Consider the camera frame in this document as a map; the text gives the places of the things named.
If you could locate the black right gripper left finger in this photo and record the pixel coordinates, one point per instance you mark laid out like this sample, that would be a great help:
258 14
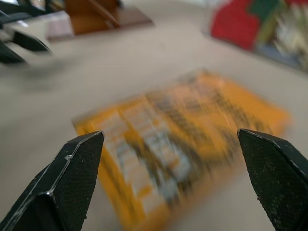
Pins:
67 183

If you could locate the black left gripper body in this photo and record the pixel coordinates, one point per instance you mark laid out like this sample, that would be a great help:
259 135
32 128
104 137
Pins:
16 9

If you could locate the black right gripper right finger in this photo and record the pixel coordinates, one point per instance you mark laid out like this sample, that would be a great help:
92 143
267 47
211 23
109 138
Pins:
279 178

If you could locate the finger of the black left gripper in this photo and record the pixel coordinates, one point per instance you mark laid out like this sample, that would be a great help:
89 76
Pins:
32 42
9 56

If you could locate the wooden bookshelf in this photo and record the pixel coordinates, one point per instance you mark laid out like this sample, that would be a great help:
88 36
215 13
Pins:
101 16

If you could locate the orange snack packet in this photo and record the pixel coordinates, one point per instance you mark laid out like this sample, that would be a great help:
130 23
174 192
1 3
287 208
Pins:
178 144

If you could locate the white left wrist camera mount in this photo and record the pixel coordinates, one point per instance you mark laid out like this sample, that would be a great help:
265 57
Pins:
25 29

